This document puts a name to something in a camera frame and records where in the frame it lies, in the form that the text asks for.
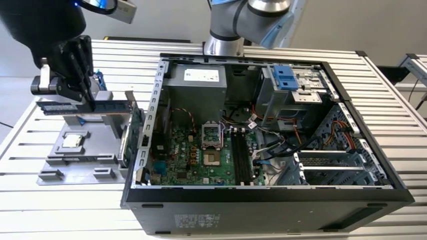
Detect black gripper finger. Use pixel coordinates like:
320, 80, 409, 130
52, 36, 97, 114
78, 34, 97, 101

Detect black RAM slot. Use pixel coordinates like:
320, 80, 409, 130
241, 128, 254, 185
237, 128, 250, 185
230, 128, 244, 185
233, 128, 248, 185

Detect hard disk in blue carrier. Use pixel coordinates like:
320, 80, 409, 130
77, 69, 108, 126

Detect silver CPU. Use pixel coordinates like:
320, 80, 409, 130
62, 133, 84, 146

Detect grey parts rack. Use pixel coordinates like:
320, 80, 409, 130
36, 89, 148, 186

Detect green graphics card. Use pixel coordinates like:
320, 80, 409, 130
121, 89, 148, 168

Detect grey power supply unit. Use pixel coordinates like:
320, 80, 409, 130
161, 63, 229, 120

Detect green motherboard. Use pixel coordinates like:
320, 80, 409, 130
148, 119, 268, 187

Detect metal socket cover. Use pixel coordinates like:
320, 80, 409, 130
200, 121, 224, 149

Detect CPU socket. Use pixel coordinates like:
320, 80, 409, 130
201, 148, 222, 167

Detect blue plastic drive latch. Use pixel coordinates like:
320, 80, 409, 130
270, 65, 300, 91

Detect grey metal drive cage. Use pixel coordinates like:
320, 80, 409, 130
256, 65, 334, 133

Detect black open PC case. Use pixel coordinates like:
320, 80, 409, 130
118, 52, 414, 236

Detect silver disk bay cage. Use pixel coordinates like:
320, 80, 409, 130
292, 149, 381, 186

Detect aluminium side table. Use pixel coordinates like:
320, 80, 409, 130
396, 53, 427, 88

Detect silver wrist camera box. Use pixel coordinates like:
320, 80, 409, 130
78, 0, 138, 25

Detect orange black fan wire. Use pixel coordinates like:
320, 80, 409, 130
169, 107, 198, 133

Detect thin wire locking lever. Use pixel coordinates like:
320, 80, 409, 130
218, 124, 233, 149

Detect main power wire bundle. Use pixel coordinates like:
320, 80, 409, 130
221, 109, 264, 130

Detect white purple wire bundle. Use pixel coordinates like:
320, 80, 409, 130
250, 146, 277, 161

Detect blue flat SATA cable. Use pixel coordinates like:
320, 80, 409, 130
253, 159, 280, 168

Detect thin orange wire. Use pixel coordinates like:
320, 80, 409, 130
292, 124, 304, 145

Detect black round cable bundle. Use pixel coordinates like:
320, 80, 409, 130
262, 132, 322, 161

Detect orange yellow power wires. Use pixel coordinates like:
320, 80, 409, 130
324, 120, 357, 154

